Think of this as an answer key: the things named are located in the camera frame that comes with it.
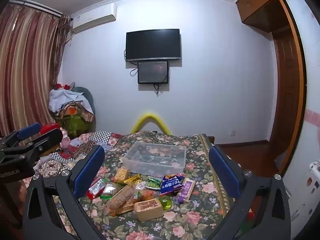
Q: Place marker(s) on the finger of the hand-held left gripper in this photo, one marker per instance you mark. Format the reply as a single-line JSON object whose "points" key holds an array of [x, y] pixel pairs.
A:
{"points": [[27, 131], [47, 140]]}

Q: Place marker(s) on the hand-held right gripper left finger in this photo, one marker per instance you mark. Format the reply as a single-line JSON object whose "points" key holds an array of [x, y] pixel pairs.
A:
{"points": [[90, 170]]}

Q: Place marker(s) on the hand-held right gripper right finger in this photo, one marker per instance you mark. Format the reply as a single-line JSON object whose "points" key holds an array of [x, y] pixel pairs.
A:
{"points": [[225, 172]]}

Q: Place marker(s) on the red and silver snack packet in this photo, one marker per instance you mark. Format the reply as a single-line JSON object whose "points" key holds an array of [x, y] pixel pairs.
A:
{"points": [[96, 188]]}

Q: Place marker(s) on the clear biscuit packet green trim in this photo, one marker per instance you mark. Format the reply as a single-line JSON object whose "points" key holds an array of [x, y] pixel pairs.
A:
{"points": [[110, 190]]}

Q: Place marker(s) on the long biscuit roll packet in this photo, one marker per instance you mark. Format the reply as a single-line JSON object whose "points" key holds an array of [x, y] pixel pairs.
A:
{"points": [[120, 198]]}

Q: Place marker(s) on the yellow chips packet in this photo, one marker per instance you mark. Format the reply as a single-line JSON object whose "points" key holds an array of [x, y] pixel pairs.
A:
{"points": [[133, 180]]}

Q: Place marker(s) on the clear plastic storage container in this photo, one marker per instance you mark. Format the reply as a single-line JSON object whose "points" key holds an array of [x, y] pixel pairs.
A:
{"points": [[140, 152]]}

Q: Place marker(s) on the small green snack packet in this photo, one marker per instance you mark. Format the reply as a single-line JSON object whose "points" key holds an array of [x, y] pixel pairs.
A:
{"points": [[152, 183]]}

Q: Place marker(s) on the green jelly cup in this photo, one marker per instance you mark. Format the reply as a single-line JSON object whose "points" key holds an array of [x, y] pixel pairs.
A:
{"points": [[166, 202]]}

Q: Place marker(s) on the tan cake packet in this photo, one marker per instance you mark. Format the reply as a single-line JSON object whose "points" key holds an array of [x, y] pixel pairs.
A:
{"points": [[148, 208]]}

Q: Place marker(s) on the red box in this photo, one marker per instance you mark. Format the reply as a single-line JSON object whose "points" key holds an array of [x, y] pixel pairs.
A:
{"points": [[48, 127]]}

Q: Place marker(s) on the pink soft item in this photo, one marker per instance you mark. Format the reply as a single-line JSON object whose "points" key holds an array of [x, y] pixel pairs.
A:
{"points": [[66, 142]]}

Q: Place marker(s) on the green cloth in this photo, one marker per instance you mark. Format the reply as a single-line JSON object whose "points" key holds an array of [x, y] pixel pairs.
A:
{"points": [[75, 125]]}

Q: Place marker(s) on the orange crisps packet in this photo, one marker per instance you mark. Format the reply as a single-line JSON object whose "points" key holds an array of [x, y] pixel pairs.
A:
{"points": [[121, 175]]}

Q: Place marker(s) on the patchwork quilt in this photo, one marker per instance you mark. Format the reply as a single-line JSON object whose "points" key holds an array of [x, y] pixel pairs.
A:
{"points": [[105, 137]]}

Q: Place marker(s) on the purple snack bar packet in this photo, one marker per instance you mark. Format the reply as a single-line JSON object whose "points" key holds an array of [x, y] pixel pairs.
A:
{"points": [[186, 190]]}

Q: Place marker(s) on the pile of clothes on chair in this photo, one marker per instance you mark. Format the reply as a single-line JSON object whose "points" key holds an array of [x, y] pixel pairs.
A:
{"points": [[62, 97]]}

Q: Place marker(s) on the blue snack packet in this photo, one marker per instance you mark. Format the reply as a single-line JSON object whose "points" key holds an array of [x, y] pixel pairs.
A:
{"points": [[171, 185]]}

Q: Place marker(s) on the red cloth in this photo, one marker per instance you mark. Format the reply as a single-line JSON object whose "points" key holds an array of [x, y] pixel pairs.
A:
{"points": [[60, 86]]}

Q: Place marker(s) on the grey chair back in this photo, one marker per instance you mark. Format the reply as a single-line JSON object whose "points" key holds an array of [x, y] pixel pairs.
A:
{"points": [[87, 97]]}

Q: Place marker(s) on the striped curtain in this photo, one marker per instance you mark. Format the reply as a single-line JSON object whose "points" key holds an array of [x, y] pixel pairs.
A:
{"points": [[25, 67]]}

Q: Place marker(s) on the yellow foam tube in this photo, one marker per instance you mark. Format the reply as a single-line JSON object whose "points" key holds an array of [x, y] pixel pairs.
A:
{"points": [[150, 116]]}

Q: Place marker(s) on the small black monitor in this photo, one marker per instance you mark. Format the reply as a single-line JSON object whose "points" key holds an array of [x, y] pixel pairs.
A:
{"points": [[152, 71]]}

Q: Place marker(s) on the white sliding wardrobe door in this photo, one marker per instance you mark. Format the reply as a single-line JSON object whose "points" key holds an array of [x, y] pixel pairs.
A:
{"points": [[311, 80]]}

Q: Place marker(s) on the white air conditioner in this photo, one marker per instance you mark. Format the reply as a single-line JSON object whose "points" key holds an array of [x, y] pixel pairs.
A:
{"points": [[95, 17]]}

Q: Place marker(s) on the wooden overhead cabinet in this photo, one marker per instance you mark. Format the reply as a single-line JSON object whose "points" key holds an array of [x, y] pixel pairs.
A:
{"points": [[257, 2]]}

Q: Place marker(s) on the white wall socket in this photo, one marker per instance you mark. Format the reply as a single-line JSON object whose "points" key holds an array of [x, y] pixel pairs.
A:
{"points": [[232, 133]]}

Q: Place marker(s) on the wooden door frame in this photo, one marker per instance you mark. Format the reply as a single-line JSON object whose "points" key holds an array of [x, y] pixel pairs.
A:
{"points": [[285, 80]]}

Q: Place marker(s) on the white curtain rail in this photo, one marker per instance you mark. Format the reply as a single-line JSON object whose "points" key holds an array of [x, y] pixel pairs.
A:
{"points": [[37, 8]]}

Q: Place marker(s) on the large black wall television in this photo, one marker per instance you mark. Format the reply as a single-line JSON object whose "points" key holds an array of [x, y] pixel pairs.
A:
{"points": [[152, 43]]}

